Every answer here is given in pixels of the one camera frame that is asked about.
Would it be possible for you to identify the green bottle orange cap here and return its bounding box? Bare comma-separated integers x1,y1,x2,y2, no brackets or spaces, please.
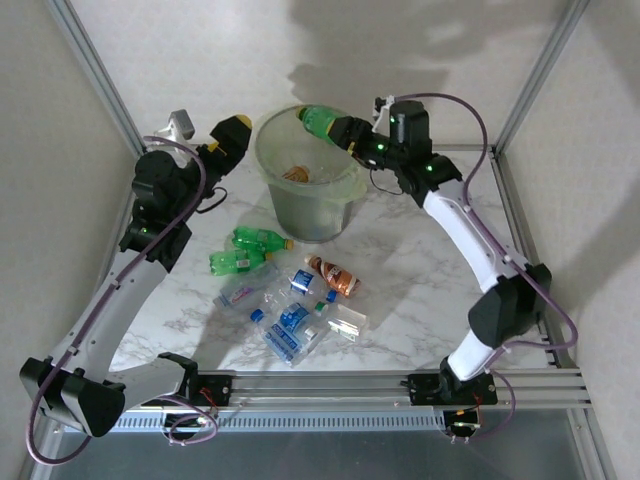
296,103,354,147

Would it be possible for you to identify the green bottle yellow cap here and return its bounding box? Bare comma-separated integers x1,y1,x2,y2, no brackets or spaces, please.
231,225,295,254

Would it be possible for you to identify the green bottle with paper label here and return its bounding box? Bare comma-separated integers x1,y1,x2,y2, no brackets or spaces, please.
208,248,276,277

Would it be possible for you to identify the brown tea bottle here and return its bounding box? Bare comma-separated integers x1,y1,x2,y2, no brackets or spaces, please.
304,253,362,300

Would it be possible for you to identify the clear bottle pink label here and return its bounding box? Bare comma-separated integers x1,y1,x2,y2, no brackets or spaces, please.
213,263,281,311

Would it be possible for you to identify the small bottle dark blue label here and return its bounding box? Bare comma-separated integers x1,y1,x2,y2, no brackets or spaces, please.
289,268,339,304

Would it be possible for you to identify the clear bottle green label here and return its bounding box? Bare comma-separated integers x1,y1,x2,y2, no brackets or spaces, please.
313,299,372,345

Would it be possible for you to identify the clear bottle blue label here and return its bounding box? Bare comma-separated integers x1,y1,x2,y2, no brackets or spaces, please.
249,298,314,334

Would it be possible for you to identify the large clear water bottle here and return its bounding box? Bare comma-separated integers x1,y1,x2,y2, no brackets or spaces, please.
262,319,324,370

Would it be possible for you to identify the translucent green bucket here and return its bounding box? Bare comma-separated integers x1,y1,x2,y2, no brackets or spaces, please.
254,103,370,245

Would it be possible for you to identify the small lit circuit board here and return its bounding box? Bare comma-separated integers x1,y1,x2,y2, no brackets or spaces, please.
446,409,482,435
164,413,211,432

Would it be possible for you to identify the grey metal lower panel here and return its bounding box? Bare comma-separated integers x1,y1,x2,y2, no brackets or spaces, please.
29,429,601,480

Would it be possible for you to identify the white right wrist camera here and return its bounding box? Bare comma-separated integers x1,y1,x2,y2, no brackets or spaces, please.
372,94,397,134

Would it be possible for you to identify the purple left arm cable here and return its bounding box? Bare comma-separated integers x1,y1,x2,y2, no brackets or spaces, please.
27,135,221,466

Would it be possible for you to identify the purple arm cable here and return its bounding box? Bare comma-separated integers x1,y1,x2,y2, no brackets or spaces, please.
397,92,579,444
27,135,221,466

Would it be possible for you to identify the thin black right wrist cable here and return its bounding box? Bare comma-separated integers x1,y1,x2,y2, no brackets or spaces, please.
367,167,405,197

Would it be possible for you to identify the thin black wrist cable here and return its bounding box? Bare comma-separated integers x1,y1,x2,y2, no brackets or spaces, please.
367,167,405,197
193,185,230,215

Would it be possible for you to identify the thin black left wrist cable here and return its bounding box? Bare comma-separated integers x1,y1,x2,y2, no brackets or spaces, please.
193,185,230,215

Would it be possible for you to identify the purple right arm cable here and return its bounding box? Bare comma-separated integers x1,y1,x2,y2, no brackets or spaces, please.
397,92,579,444

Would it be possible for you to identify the aluminium frame post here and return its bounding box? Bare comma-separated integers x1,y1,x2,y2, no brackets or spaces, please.
18,427,64,480
42,0,151,160
492,0,594,159
568,405,619,480

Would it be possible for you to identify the aluminium front mounting rail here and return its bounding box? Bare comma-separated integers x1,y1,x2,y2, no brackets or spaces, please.
47,368,586,412

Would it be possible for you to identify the grey slotted cable duct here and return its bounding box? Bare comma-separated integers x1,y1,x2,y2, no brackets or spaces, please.
114,412,446,432

